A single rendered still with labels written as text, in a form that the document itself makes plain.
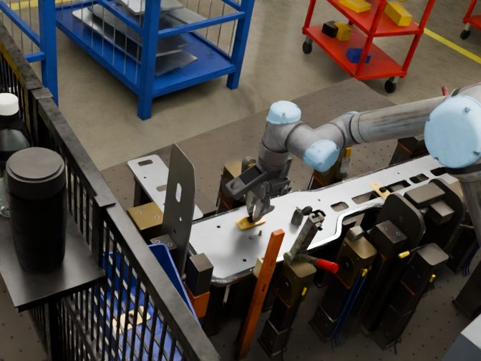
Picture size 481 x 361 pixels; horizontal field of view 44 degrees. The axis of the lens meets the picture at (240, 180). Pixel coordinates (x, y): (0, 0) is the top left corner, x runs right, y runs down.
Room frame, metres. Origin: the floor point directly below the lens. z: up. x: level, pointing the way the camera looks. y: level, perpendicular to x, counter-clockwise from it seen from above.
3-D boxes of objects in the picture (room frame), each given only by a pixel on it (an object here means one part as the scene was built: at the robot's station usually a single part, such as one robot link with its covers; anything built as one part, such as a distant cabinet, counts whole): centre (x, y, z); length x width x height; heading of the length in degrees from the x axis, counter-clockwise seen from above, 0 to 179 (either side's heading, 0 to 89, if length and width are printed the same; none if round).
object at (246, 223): (1.18, -0.05, 1.01); 0.08 x 0.04 x 0.01; 131
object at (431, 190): (1.23, -0.49, 0.95); 0.18 x 0.13 x 0.49; 131
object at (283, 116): (1.19, -0.07, 1.32); 0.09 x 0.08 x 0.11; 53
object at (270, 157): (1.20, -0.07, 1.24); 0.08 x 0.08 x 0.05
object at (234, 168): (1.34, 0.02, 0.87); 0.12 x 0.07 x 0.35; 41
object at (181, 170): (0.98, 0.12, 1.17); 0.12 x 0.01 x 0.34; 41
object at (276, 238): (0.96, -0.11, 0.95); 0.03 x 0.01 x 0.50; 131
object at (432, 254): (1.12, -0.54, 0.89); 0.09 x 0.08 x 0.38; 41
